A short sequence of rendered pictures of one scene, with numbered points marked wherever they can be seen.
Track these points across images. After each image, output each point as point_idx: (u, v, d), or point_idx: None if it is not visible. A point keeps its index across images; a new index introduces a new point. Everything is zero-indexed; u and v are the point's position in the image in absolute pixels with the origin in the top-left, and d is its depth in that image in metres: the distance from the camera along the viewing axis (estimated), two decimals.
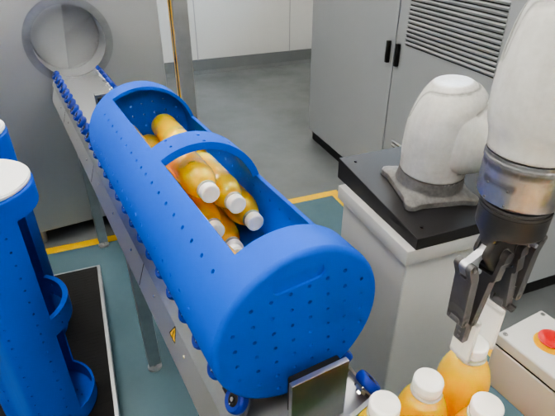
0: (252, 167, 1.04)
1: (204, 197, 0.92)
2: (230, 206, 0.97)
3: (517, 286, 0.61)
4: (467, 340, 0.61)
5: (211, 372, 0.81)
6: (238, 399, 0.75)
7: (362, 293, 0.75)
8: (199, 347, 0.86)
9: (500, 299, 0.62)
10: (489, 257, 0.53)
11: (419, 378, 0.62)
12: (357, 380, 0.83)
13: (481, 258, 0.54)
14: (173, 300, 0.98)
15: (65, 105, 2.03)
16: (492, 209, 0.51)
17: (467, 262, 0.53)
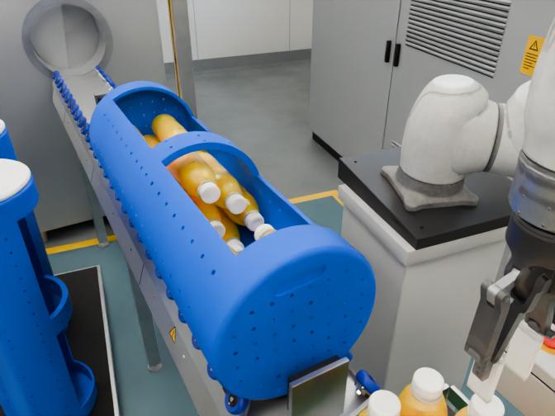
0: (253, 167, 1.04)
1: (205, 198, 0.92)
2: (230, 207, 0.97)
3: None
4: (488, 378, 0.53)
5: (211, 371, 0.81)
6: (237, 400, 0.75)
7: (363, 294, 0.75)
8: (198, 347, 0.86)
9: (537, 323, 0.54)
10: (523, 285, 0.45)
11: (419, 378, 0.62)
12: (357, 380, 0.83)
13: (514, 285, 0.45)
14: (173, 300, 0.98)
15: (65, 105, 2.03)
16: (528, 228, 0.43)
17: (497, 288, 0.45)
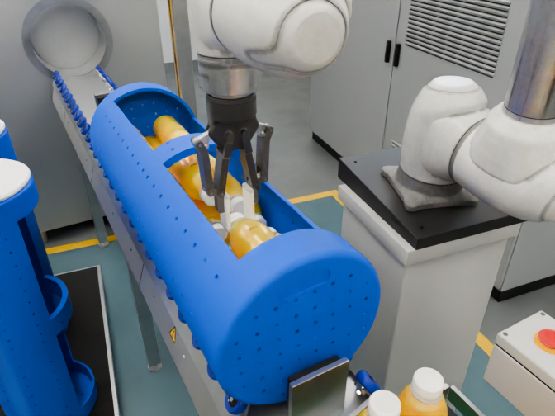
0: None
1: (207, 200, 0.92)
2: (233, 210, 0.96)
3: (261, 170, 0.80)
4: (225, 212, 0.80)
5: (210, 369, 0.82)
6: (236, 404, 0.75)
7: (367, 298, 0.74)
8: (195, 347, 0.87)
9: (250, 181, 0.80)
10: (213, 136, 0.72)
11: (419, 378, 0.62)
12: (357, 380, 0.83)
13: (209, 138, 0.73)
14: (170, 299, 0.99)
15: (65, 105, 2.03)
16: (208, 97, 0.70)
17: (196, 139, 0.72)
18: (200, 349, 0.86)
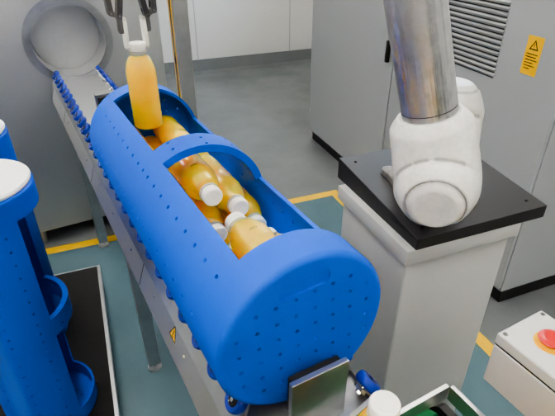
0: (255, 169, 1.03)
1: (207, 200, 0.92)
2: (233, 210, 0.96)
3: (150, 2, 1.10)
4: (124, 33, 1.10)
5: (210, 369, 0.82)
6: (236, 404, 0.75)
7: (367, 298, 0.74)
8: (195, 347, 0.87)
9: (144, 11, 1.11)
10: None
11: (130, 42, 1.13)
12: (357, 380, 0.83)
13: None
14: (170, 299, 0.99)
15: (65, 105, 2.03)
16: None
17: None
18: (200, 349, 0.86)
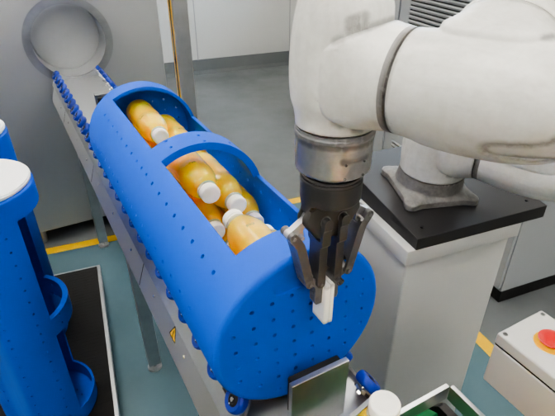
0: (253, 167, 1.04)
1: (205, 198, 0.92)
2: (230, 207, 0.97)
3: None
4: None
5: (211, 371, 0.81)
6: (237, 400, 0.75)
7: (363, 294, 0.75)
8: (198, 347, 0.86)
9: (318, 276, 0.65)
10: None
11: (156, 135, 1.15)
12: (357, 380, 0.83)
13: None
14: (173, 300, 0.98)
15: (65, 105, 2.03)
16: None
17: (365, 205, 0.63)
18: None
